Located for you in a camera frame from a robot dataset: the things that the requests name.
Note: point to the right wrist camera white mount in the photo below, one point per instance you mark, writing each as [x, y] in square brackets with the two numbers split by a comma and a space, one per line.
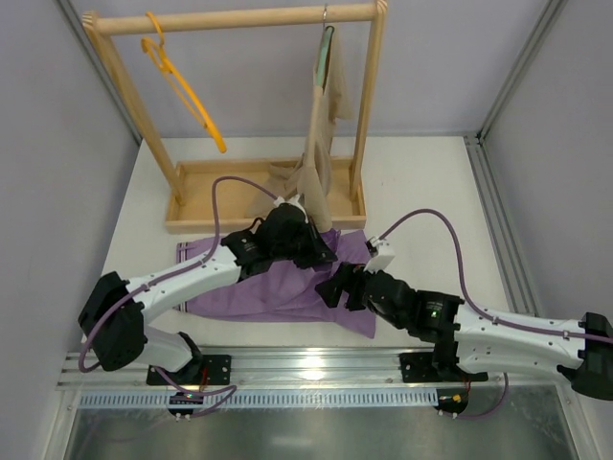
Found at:
[381, 252]

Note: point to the aluminium mounting rail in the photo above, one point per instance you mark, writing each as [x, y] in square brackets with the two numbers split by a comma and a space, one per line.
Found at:
[266, 366]

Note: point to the left aluminium frame post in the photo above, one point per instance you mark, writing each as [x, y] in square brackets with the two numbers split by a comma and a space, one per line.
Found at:
[71, 18]

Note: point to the aluminium frame post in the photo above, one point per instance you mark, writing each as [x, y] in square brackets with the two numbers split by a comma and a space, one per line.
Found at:
[71, 18]
[529, 51]

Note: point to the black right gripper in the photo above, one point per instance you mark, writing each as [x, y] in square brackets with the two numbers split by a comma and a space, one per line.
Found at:
[351, 288]

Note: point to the slotted grey cable duct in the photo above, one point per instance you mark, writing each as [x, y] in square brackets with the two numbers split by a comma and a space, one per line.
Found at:
[261, 398]

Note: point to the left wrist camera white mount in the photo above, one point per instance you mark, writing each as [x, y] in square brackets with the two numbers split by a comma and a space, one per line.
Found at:
[294, 201]

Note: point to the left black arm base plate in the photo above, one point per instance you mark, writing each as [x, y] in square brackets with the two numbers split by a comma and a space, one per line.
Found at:
[205, 370]

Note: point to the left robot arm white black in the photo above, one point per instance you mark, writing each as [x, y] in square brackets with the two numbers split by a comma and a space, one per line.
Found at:
[116, 317]

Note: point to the right aluminium frame post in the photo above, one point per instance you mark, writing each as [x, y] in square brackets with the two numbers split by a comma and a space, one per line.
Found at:
[529, 51]

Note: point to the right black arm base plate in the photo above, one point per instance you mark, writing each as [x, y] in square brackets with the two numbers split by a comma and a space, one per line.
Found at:
[418, 367]

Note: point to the orange plastic hanger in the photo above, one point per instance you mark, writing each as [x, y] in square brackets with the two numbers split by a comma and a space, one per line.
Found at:
[156, 52]

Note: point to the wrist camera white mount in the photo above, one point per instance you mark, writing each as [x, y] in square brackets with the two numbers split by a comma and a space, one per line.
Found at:
[294, 201]
[381, 252]

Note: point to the beige trousers on hanger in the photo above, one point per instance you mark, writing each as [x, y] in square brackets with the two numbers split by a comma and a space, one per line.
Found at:
[311, 175]

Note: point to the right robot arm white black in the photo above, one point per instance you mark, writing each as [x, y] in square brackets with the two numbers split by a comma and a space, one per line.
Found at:
[471, 342]

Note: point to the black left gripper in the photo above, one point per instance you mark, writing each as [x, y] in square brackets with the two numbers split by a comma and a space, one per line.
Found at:
[311, 249]

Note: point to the purple trousers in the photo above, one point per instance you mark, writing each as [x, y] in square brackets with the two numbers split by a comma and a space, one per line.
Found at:
[286, 294]

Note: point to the wooden clothes rack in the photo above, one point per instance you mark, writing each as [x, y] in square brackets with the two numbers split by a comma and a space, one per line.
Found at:
[192, 182]

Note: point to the green hanger with metal hook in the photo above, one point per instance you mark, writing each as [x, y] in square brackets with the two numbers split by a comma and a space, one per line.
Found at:
[322, 64]

